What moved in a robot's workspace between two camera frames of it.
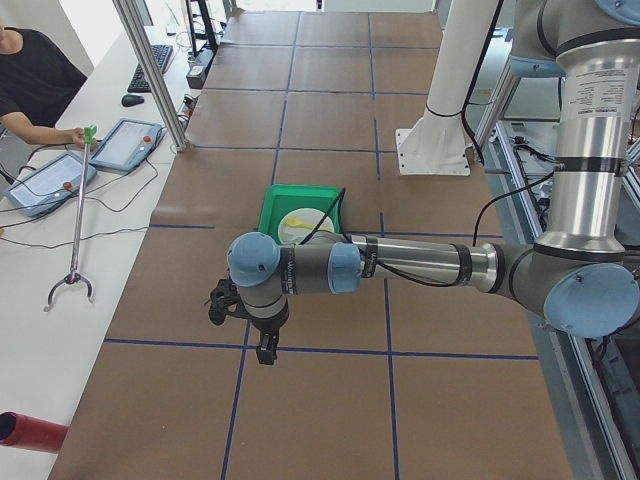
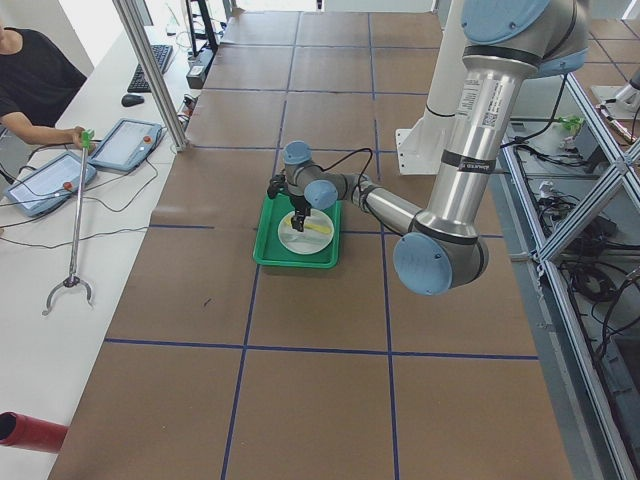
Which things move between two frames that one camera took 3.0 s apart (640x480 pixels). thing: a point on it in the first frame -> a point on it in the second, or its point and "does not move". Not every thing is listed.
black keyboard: (138, 83) does not move
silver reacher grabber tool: (76, 275) does not move
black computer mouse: (131, 99) does not move
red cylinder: (20, 430) does not move
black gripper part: (225, 299) -> (277, 184)
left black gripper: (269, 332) -> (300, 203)
